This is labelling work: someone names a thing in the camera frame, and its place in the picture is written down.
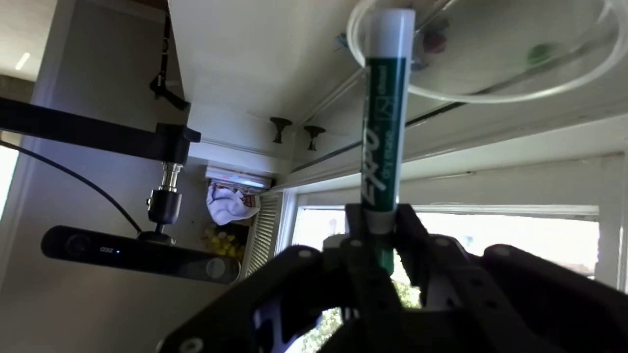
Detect black depth camera bar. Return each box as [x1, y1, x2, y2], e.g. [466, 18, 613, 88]
[42, 225, 242, 284]

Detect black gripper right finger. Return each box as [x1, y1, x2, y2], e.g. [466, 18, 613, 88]
[393, 204, 628, 353]

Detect clear plastic cup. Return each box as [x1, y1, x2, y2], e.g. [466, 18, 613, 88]
[346, 0, 627, 104]

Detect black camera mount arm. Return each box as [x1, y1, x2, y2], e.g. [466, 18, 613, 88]
[0, 98, 201, 165]

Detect camera cable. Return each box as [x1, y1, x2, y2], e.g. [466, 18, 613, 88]
[0, 139, 146, 235]

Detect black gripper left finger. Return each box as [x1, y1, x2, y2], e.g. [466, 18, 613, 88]
[158, 206, 401, 353]

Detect green white Expo marker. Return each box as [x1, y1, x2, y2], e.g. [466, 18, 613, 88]
[362, 8, 417, 274]

